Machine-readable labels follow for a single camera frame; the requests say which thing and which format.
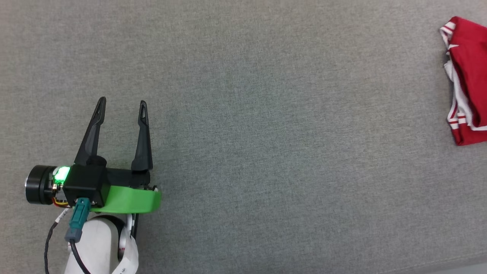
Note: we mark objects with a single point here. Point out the white paper label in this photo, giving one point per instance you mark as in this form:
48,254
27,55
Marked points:
131,255

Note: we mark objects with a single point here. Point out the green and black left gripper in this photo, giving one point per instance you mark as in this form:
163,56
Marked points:
129,199

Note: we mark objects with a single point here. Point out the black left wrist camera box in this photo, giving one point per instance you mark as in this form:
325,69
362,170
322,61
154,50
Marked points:
85,182

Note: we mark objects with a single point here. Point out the red and white garment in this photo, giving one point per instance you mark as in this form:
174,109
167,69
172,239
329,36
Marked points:
471,76

